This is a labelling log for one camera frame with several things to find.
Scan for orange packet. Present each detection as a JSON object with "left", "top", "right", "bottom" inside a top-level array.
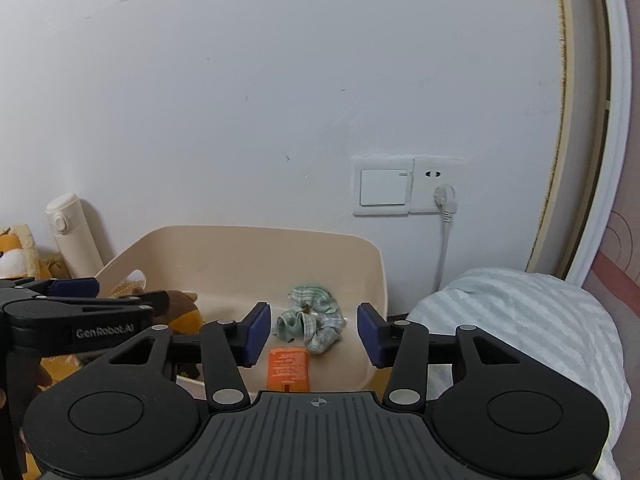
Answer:
[{"left": 266, "top": 346, "right": 312, "bottom": 394}]

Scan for white wall socket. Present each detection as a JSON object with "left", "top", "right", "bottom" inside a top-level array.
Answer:
[{"left": 412, "top": 156, "right": 466, "bottom": 214}]

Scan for brown plush toy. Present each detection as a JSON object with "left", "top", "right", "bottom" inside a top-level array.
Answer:
[{"left": 150, "top": 290, "right": 204, "bottom": 337}]

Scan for white door frame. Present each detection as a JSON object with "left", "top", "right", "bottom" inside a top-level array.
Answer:
[{"left": 525, "top": 0, "right": 635, "bottom": 287}]

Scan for white thermos bottle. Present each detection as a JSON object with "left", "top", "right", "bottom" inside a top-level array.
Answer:
[{"left": 46, "top": 193, "right": 105, "bottom": 281}]

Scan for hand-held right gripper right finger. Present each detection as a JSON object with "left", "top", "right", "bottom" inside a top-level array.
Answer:
[{"left": 356, "top": 302, "right": 522, "bottom": 409}]

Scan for beige plush toy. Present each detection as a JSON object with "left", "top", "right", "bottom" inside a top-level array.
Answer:
[{"left": 40, "top": 255, "right": 67, "bottom": 281}]

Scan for orange white plush toy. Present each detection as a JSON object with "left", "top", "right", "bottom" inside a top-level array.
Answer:
[{"left": 0, "top": 225, "right": 53, "bottom": 281}]

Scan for white power plug cable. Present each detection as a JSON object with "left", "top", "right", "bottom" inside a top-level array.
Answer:
[{"left": 430, "top": 184, "right": 458, "bottom": 295}]

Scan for striped light blue blanket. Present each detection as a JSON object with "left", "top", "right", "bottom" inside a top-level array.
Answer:
[{"left": 407, "top": 267, "right": 632, "bottom": 480}]

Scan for green plaid cloth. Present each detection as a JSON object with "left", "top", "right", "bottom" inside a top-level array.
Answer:
[{"left": 276, "top": 285, "right": 346, "bottom": 357}]

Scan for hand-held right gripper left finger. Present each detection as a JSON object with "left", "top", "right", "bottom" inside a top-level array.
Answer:
[{"left": 101, "top": 302, "right": 272, "bottom": 409}]

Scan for white light switch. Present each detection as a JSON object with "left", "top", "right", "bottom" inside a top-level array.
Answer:
[{"left": 352, "top": 156, "right": 416, "bottom": 217}]

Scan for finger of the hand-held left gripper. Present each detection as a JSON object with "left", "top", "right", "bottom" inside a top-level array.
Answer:
[
  {"left": 0, "top": 277, "right": 101, "bottom": 302},
  {"left": 50, "top": 290, "right": 172, "bottom": 318}
]

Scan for beige plastic container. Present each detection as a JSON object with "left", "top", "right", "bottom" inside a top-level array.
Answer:
[{"left": 94, "top": 225, "right": 389, "bottom": 402}]

